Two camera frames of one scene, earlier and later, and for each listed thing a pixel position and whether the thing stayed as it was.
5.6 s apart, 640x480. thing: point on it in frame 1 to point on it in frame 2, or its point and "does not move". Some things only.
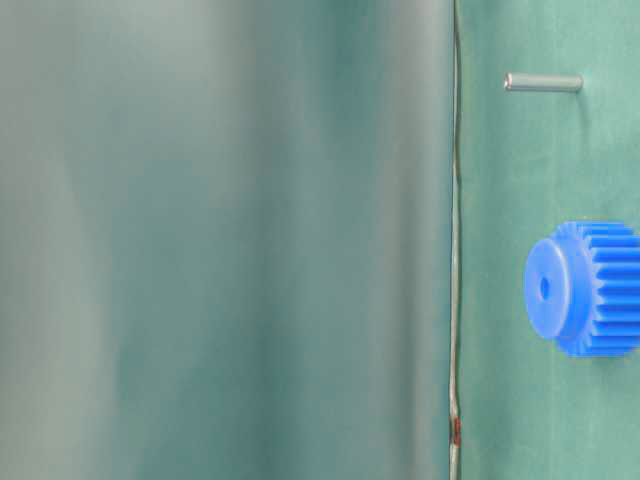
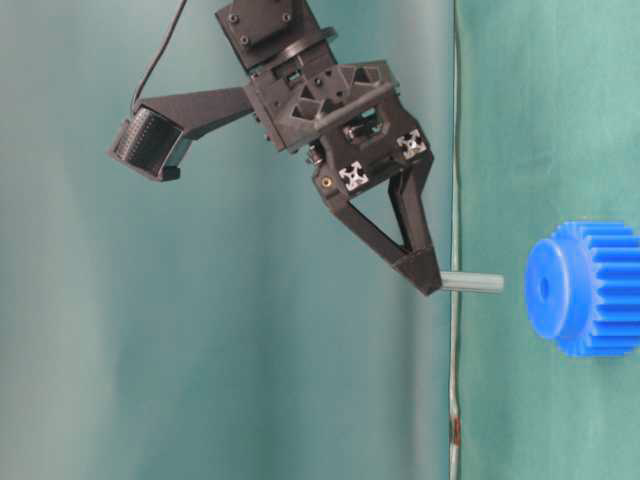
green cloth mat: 528,163 does not move
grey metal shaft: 543,82 to 472,281
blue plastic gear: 582,288 does not move
